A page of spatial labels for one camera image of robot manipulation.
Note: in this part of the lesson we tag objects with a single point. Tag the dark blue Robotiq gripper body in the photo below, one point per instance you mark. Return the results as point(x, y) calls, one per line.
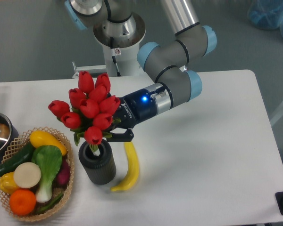
point(142, 105)

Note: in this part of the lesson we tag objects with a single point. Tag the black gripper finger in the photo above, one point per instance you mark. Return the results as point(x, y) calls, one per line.
point(127, 136)

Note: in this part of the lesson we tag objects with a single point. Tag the red tulip bouquet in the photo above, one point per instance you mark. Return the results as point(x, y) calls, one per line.
point(90, 112)

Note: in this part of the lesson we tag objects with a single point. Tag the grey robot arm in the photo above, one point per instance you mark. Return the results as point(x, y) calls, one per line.
point(162, 64)

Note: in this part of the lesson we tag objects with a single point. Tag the dark grey ribbed vase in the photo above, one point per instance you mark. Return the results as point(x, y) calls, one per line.
point(100, 169)

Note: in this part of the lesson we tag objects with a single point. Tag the yellow toy banana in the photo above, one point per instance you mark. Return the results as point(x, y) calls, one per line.
point(133, 170)

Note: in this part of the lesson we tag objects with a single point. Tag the purple toy sweet potato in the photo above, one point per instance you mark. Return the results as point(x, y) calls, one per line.
point(63, 175)

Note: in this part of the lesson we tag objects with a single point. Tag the green toy bok choy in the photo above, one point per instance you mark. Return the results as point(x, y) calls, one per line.
point(49, 159)

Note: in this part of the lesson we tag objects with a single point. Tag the yellow toy squash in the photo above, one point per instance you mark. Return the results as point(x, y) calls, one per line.
point(39, 138)

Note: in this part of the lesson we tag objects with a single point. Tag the green toy cucumber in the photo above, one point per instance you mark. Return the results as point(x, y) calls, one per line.
point(22, 156)

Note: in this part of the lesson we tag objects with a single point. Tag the woven wicker basket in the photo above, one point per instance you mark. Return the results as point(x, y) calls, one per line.
point(63, 192)

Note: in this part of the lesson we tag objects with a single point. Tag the green toy bean pod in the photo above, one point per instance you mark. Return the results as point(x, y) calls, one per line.
point(50, 205)

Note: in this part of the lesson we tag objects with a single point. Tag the orange toy orange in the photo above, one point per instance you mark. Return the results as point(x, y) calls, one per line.
point(22, 202)

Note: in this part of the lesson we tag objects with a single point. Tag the yellow toy bell pepper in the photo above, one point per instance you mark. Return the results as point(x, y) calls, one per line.
point(7, 183)

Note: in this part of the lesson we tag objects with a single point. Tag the blue plastic bag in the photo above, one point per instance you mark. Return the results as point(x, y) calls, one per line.
point(266, 14)

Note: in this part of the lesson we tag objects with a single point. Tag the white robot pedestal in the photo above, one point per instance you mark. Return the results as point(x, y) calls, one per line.
point(120, 44)

